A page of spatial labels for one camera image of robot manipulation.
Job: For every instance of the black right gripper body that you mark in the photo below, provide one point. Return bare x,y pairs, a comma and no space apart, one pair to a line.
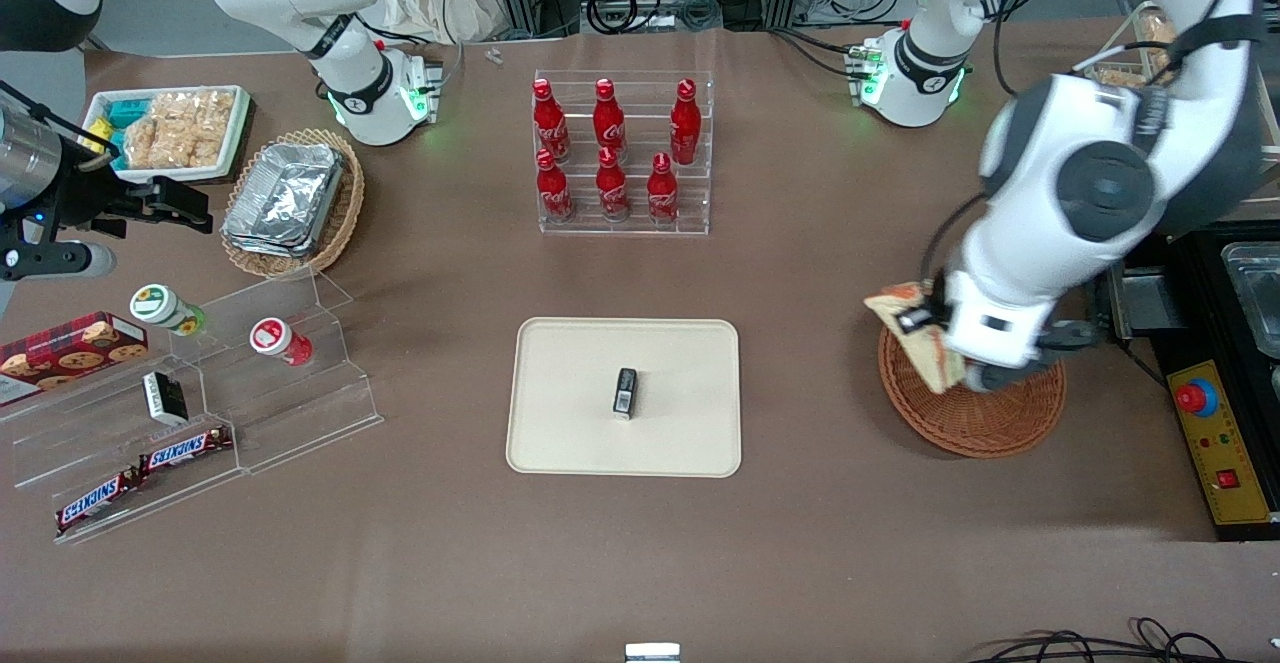
84,197

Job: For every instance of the triangle sandwich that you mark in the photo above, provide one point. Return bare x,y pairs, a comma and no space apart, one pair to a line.
915,348

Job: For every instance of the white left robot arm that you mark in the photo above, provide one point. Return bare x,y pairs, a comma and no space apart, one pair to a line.
1090,183

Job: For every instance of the white rectangular snack tray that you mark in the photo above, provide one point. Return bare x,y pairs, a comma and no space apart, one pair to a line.
190,174

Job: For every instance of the round brown wicker basket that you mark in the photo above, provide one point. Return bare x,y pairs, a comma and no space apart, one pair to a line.
970,423

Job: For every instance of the oval tan wicker basket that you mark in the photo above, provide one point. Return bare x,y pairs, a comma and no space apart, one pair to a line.
345,213

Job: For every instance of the beige plastic tray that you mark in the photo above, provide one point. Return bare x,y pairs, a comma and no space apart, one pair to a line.
570,423

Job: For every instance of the yellow snack packet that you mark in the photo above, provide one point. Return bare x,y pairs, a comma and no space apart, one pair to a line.
98,138

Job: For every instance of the bagged rice crackers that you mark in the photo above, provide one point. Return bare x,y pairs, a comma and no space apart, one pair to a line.
180,128

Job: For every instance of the teal snack packet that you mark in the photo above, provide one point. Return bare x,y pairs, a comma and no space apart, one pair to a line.
125,111

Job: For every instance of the green cup with sunflower lid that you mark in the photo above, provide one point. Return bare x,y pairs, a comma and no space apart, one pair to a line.
155,305

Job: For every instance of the stacked foil containers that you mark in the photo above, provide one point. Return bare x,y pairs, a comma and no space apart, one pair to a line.
285,198

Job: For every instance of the red cup with white lid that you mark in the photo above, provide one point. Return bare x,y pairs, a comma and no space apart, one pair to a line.
270,335

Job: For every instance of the red plaid cookie box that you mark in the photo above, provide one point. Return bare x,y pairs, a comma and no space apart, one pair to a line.
70,353

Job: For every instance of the black and white small box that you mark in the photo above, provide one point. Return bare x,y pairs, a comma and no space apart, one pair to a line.
165,398

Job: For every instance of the red emergency stop button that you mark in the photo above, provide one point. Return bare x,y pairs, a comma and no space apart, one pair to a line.
1195,398

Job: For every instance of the clear acrylic stepped stand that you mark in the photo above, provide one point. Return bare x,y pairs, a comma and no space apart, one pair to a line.
300,413

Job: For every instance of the snickers chocolate bar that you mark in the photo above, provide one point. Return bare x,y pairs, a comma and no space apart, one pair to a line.
185,450
95,503

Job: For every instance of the steel pan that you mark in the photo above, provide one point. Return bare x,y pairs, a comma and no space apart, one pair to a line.
1255,293

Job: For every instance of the yellow control panel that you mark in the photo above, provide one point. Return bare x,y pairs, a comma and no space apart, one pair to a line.
1230,443

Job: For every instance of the bagged bread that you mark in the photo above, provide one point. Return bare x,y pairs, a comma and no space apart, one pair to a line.
1160,31
1120,76

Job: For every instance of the red cola bottle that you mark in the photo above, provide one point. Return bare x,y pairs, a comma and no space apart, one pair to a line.
662,195
612,191
550,128
685,128
609,128
553,193

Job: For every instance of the clear acrylic bottle rack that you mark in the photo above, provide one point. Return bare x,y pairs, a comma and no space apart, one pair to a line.
640,226

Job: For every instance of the white box at table edge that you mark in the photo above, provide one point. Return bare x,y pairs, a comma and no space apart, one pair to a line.
652,654

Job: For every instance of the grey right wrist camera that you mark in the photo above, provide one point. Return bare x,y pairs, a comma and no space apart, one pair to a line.
60,261

